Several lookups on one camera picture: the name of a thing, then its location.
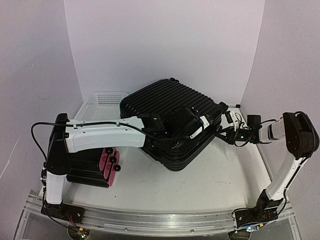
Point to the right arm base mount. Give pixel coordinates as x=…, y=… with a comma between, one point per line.
x=265, y=211

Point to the white perforated plastic basket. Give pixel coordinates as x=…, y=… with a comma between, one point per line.
x=101, y=106

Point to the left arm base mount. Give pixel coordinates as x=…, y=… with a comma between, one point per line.
x=65, y=212

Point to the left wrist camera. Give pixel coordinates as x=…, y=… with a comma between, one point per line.
x=186, y=121

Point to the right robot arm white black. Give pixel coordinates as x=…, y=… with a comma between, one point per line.
x=301, y=141

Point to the black pink small suitcase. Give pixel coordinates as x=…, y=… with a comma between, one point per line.
x=94, y=167

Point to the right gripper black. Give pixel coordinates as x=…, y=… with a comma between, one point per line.
x=229, y=136

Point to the aluminium front rail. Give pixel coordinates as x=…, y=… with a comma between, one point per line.
x=127, y=222

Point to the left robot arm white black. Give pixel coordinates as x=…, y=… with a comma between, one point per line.
x=71, y=136

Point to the black ribbed hard suitcase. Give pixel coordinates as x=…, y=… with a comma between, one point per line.
x=160, y=98

